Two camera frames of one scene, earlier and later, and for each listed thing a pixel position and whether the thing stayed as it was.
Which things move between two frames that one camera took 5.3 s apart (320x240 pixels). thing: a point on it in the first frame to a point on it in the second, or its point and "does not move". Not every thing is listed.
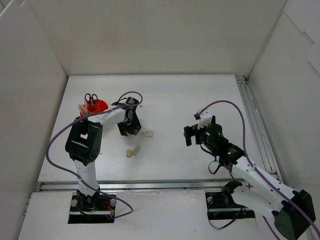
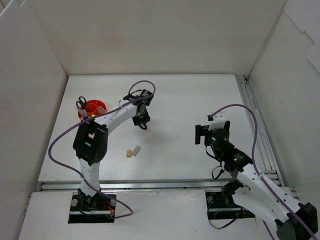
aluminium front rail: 129,186 does not move
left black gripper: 128,128 to 141,120
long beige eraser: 136,150 does not move
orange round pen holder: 92,106 does not move
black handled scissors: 88,101 to 81,103
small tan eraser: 129,153 does not move
